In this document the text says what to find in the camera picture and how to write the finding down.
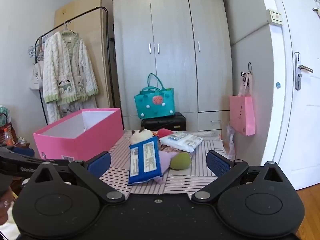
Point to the white plastic bag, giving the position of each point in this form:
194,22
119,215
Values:
231,140

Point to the striped pink tablecloth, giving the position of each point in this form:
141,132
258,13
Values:
200,152

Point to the pink cardboard box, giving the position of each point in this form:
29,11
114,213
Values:
75,145

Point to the white green knitted cardigan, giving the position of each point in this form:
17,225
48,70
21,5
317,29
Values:
67,65

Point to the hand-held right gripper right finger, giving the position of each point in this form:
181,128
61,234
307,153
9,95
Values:
217,165

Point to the pink paper bag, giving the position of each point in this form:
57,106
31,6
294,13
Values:
242,115

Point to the pink fluffy pompom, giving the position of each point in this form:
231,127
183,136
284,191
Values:
165,132

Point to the red checked basket bag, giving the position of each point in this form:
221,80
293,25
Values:
5,120

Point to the light wooden wardrobe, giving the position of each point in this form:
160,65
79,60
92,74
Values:
82,5

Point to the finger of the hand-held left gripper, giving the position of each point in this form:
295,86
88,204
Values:
27,160

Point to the white fleece garment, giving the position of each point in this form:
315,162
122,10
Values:
72,107

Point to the white light switch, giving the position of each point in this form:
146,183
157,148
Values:
275,17

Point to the teal felt handbag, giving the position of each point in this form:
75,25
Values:
155,105

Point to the person's left hand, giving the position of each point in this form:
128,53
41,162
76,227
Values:
4,205

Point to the white tote bag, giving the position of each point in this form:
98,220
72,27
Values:
36,76

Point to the blue wet wipes packet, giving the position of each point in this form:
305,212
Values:
145,160

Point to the white door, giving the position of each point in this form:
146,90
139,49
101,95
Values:
305,130

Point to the grey three-door wardrobe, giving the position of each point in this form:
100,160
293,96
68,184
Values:
170,30

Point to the black suitcase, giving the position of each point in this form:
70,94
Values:
162,123

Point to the white wet wipes packet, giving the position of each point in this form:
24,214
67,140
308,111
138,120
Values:
180,141

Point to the white brown plush cat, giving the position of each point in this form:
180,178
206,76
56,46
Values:
140,136

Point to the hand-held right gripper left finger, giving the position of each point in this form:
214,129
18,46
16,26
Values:
100,163

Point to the lilac plush toy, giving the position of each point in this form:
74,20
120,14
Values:
163,163

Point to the black clothes rack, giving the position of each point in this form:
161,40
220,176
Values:
75,18

